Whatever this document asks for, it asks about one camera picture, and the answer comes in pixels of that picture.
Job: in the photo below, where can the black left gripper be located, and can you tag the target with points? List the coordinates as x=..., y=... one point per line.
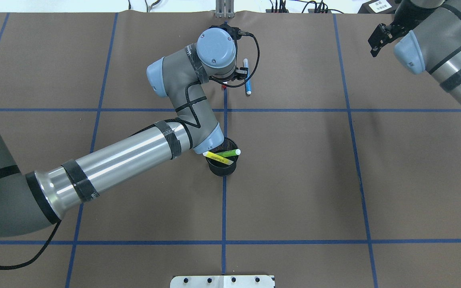
x=241, y=73

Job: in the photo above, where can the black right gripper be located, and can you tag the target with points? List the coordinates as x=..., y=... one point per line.
x=395, y=25

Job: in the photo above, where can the blue marker pen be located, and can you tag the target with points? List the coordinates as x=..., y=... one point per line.
x=248, y=89

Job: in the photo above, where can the green highlighter pen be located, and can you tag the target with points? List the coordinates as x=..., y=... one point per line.
x=229, y=153

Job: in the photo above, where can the yellow highlighter pen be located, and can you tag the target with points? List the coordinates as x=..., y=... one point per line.
x=218, y=158

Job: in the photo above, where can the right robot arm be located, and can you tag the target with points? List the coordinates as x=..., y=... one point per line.
x=429, y=39

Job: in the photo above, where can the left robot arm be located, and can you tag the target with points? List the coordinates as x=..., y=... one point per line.
x=33, y=201

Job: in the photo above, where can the black device with label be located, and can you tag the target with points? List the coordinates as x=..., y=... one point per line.
x=379, y=7

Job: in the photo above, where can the black mesh pen cup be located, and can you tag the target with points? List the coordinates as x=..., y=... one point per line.
x=221, y=169

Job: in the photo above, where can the grey aluminium frame post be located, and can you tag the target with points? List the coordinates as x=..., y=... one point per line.
x=224, y=9

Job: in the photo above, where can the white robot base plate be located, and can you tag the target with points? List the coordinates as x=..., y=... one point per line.
x=223, y=281

